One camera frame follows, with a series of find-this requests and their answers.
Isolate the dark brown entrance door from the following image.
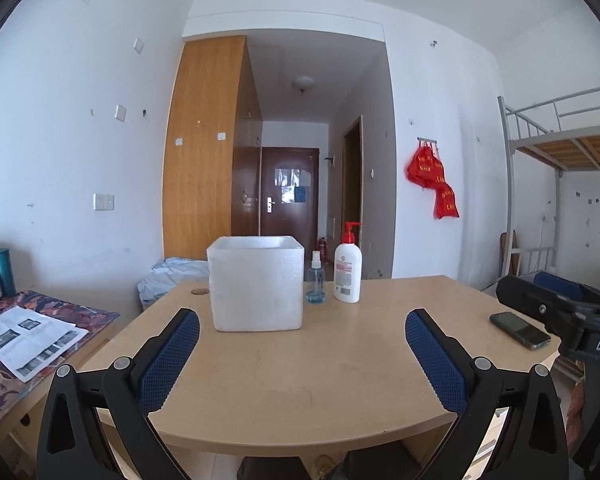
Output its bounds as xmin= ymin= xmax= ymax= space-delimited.
xmin=261 ymin=147 xmax=321 ymax=251

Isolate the person's right hand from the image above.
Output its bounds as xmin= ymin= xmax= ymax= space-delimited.
xmin=567 ymin=385 xmax=587 ymax=456

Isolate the brown side door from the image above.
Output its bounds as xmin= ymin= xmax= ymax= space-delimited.
xmin=342 ymin=115 xmax=365 ymax=281

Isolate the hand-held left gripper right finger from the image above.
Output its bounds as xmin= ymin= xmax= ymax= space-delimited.
xmin=405 ymin=308 xmax=570 ymax=480

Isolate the black smartphone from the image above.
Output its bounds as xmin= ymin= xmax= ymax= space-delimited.
xmin=489 ymin=311 xmax=552 ymax=351

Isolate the patterned desk mat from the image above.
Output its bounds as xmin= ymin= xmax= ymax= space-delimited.
xmin=0 ymin=290 xmax=120 ymax=431

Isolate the white metal bunk bed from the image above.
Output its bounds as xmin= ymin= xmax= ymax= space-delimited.
xmin=497 ymin=85 xmax=600 ymax=301

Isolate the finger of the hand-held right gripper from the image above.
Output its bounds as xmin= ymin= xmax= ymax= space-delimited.
xmin=532 ymin=271 xmax=600 ymax=311
xmin=496 ymin=276 xmax=600 ymax=346

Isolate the white pump lotion bottle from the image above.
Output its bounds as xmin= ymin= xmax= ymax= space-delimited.
xmin=333 ymin=222 xmax=363 ymax=304

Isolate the wooden board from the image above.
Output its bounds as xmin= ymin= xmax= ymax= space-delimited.
xmin=500 ymin=232 xmax=523 ymax=278

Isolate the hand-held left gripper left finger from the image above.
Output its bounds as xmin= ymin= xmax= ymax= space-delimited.
xmin=36 ymin=307 xmax=201 ymax=480

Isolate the white foam box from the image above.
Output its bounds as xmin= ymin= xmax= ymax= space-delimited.
xmin=206 ymin=235 xmax=305 ymax=333

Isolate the teal thermos cup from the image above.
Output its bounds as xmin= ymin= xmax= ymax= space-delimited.
xmin=0 ymin=248 xmax=17 ymax=297

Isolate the printed paper sheet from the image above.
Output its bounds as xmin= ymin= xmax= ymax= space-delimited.
xmin=0 ymin=306 xmax=88 ymax=381

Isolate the red cloth bag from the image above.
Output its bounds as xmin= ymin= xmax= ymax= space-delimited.
xmin=406 ymin=147 xmax=443 ymax=190
xmin=434 ymin=182 xmax=460 ymax=220

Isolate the clear blue spray bottle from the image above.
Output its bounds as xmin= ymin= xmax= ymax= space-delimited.
xmin=306 ymin=251 xmax=327 ymax=304

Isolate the wooden wardrobe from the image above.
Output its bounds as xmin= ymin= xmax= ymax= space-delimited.
xmin=162 ymin=35 xmax=263 ymax=261

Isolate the light blue plastic bag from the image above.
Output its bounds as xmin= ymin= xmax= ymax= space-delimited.
xmin=137 ymin=257 xmax=211 ymax=311

